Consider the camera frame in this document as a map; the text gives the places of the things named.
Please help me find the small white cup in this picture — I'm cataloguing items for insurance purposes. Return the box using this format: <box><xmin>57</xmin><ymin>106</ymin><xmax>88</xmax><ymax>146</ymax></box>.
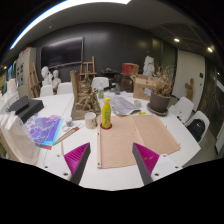
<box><xmin>134</xmin><ymin>100</ymin><xmax>141</xmax><ymax>108</ymax></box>

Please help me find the grey pot with dried plant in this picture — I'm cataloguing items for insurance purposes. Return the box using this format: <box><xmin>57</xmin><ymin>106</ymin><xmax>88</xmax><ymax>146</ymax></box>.
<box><xmin>149</xmin><ymin>65</ymin><xmax>175</xmax><ymax>114</ymax></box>

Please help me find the wooden easel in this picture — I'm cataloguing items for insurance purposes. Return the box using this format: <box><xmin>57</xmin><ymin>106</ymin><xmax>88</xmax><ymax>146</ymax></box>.
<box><xmin>79</xmin><ymin>56</ymin><xmax>96</xmax><ymax>80</ymax></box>

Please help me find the yellow drink bottle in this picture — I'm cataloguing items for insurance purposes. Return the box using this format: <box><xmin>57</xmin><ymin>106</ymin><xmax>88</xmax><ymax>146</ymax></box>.
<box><xmin>102</xmin><ymin>97</ymin><xmax>111</xmax><ymax>126</ymax></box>

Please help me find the brown paper scroll mat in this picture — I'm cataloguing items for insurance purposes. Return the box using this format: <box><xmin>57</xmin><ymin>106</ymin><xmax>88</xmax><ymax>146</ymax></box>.
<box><xmin>97</xmin><ymin>114</ymin><xmax>180</xmax><ymax>168</ymax></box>

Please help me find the red box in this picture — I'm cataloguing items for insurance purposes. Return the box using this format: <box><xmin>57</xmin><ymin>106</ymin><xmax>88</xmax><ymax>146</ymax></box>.
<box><xmin>122</xmin><ymin>63</ymin><xmax>139</xmax><ymax>75</ymax></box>

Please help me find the clear spray bottle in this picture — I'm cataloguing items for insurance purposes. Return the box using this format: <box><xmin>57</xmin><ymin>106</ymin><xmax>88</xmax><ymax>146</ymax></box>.
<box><xmin>98</xmin><ymin>81</ymin><xmax>104</xmax><ymax>99</ymax></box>

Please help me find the white ceramic mug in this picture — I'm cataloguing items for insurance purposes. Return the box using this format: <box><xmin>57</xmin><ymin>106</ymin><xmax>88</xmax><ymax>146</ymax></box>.
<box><xmin>84</xmin><ymin>112</ymin><xmax>97</xmax><ymax>129</ymax></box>

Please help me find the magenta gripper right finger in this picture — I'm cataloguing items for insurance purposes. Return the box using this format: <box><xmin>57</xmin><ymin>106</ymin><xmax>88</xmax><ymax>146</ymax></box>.
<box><xmin>132</xmin><ymin>143</ymin><xmax>159</xmax><ymax>185</ymax></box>

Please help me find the newspaper stack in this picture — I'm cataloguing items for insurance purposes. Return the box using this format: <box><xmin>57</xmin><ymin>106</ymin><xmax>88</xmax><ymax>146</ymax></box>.
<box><xmin>110</xmin><ymin>96</ymin><xmax>139</xmax><ymax>115</ymax></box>

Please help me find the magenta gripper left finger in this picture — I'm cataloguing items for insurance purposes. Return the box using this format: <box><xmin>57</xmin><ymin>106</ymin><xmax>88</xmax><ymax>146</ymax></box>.
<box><xmin>64</xmin><ymin>143</ymin><xmax>90</xmax><ymax>185</ymax></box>

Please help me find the white chair with papers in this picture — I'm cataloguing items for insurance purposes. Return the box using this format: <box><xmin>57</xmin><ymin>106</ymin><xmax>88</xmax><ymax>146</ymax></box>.
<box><xmin>169</xmin><ymin>97</ymin><xmax>194</xmax><ymax>124</ymax></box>

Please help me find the black backpack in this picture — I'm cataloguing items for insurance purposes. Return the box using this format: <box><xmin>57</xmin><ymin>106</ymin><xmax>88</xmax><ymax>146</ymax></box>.
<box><xmin>187</xmin><ymin>119</ymin><xmax>205</xmax><ymax>142</ymax></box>

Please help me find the black wall screen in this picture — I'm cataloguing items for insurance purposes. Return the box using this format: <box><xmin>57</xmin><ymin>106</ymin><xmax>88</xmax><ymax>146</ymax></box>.
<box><xmin>41</xmin><ymin>37</ymin><xmax>84</xmax><ymax>68</ymax></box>

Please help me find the white chair with backpack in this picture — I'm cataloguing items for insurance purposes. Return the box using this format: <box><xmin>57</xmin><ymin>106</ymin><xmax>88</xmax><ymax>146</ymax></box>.
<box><xmin>185</xmin><ymin>111</ymin><xmax>210</xmax><ymax>143</ymax></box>

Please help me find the black box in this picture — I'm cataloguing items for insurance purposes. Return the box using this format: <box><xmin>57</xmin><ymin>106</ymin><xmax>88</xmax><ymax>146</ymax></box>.
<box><xmin>9</xmin><ymin>96</ymin><xmax>44</xmax><ymax>122</ymax></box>

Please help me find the white plaster bust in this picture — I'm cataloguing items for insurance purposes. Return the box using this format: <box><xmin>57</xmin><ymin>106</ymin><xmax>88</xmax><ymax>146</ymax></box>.
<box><xmin>41</xmin><ymin>66</ymin><xmax>52</xmax><ymax>86</ymax></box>

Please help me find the cardboard box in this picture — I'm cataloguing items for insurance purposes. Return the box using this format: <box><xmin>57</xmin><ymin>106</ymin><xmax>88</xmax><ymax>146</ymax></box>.
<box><xmin>131</xmin><ymin>74</ymin><xmax>156</xmax><ymax>100</ymax></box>

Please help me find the golden carved sculpture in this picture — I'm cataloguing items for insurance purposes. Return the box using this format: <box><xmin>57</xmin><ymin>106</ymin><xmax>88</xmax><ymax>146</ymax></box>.
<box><xmin>70</xmin><ymin>70</ymin><xmax>101</xmax><ymax>120</ymax></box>

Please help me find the red round coaster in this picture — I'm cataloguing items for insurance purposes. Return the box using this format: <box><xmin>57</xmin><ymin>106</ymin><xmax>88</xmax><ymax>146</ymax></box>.
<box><xmin>100</xmin><ymin>123</ymin><xmax>112</xmax><ymax>130</ymax></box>

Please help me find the white chair behind table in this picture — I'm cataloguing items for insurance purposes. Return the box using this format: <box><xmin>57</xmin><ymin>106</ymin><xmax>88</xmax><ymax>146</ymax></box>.
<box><xmin>92</xmin><ymin>77</ymin><xmax>109</xmax><ymax>90</ymax></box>

